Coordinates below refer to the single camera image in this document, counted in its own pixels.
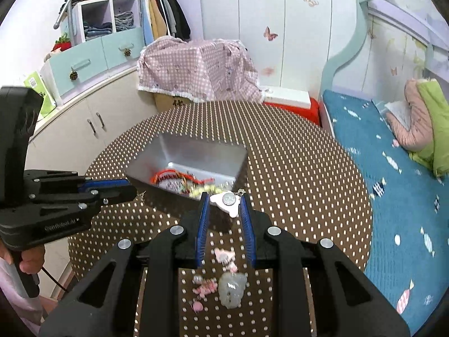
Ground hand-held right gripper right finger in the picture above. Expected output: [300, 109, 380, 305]
[239, 193, 411, 337]

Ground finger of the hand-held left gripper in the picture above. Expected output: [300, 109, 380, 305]
[30, 184, 138, 218]
[23, 169, 131, 194]

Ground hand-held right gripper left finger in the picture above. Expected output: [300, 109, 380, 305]
[38, 192, 211, 337]

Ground white charm with silver disc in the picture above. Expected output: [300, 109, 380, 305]
[210, 189, 247, 219]

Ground cream beaded bracelet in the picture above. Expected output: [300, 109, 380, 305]
[187, 179, 234, 198]

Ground clear crystal bead bracelet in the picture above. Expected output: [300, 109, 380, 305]
[163, 179, 188, 195]

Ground red cord bracelet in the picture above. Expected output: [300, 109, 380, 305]
[151, 169, 214, 188]

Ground grey metal tin box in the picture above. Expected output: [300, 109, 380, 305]
[125, 132, 248, 215]

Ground person's left forearm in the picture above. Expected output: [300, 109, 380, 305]
[0, 253, 48, 328]

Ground person's left hand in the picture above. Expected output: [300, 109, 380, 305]
[18, 245, 47, 275]

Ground pink white charm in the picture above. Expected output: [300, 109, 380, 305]
[214, 248, 236, 272]

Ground green and white bag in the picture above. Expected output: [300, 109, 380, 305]
[24, 71, 57, 119]

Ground pale jade pendant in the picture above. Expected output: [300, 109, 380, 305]
[218, 272, 248, 309]

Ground pink flower charm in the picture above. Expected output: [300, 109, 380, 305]
[192, 274, 217, 297]

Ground beige cabinet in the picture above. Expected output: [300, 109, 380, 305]
[25, 65, 161, 197]

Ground brown polka dot tablecloth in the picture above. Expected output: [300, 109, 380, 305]
[67, 100, 373, 337]

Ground strawberry plush toy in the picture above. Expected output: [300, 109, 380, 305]
[52, 32, 73, 53]

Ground cardboard box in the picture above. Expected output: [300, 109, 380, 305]
[154, 93, 194, 113]

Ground teal drawer unit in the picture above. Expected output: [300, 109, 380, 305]
[39, 26, 146, 106]

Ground folded blue clothes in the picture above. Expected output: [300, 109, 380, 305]
[83, 22, 113, 39]

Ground red white storage box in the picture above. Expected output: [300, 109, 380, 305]
[263, 97, 322, 127]

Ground white flat box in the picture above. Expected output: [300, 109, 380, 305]
[260, 85, 311, 110]

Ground bed with teal sheet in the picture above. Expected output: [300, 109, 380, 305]
[321, 89, 449, 336]

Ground pink checkered cloth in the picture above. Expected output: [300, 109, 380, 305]
[137, 38, 264, 104]

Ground folded jeans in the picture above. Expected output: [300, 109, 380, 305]
[114, 11, 135, 32]

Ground row of hanging clothes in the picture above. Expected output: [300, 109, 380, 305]
[137, 0, 192, 45]

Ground pink and green quilt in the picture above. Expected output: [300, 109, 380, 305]
[386, 78, 449, 178]

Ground white wardrobe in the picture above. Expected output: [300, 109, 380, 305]
[198, 0, 359, 90]

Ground black cable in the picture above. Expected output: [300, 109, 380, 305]
[41, 267, 69, 293]

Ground grey metal rail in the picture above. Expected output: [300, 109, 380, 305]
[52, 0, 97, 31]

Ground teal bunk bed frame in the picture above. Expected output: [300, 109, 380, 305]
[317, 0, 449, 127]

